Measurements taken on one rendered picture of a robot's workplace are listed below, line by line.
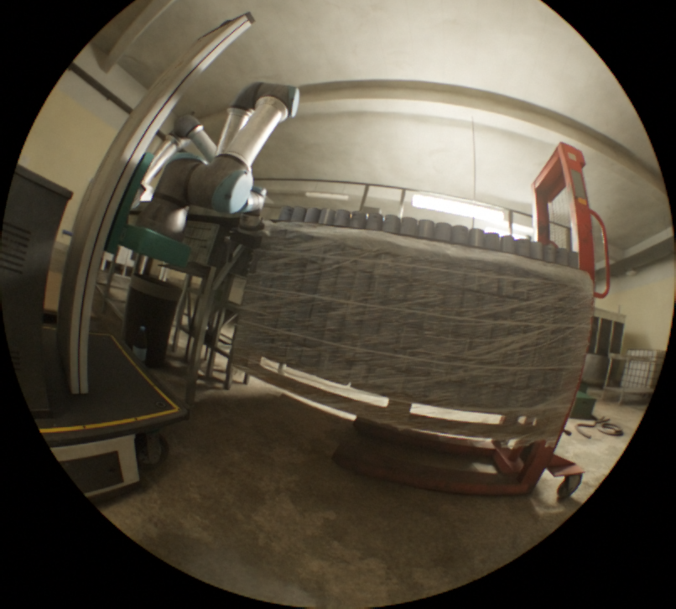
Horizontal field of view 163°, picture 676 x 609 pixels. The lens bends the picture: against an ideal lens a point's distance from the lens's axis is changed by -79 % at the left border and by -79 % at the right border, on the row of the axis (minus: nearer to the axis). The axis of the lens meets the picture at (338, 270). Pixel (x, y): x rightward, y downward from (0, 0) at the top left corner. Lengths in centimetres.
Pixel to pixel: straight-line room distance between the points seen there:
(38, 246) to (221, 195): 45
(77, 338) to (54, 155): 663
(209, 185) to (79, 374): 66
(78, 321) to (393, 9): 436
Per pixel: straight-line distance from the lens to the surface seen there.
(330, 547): 96
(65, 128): 740
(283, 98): 85
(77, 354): 80
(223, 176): 60
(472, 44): 437
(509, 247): 98
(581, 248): 145
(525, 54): 454
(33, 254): 60
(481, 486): 140
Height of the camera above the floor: 79
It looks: 8 degrees up
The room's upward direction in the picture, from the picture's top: 15 degrees clockwise
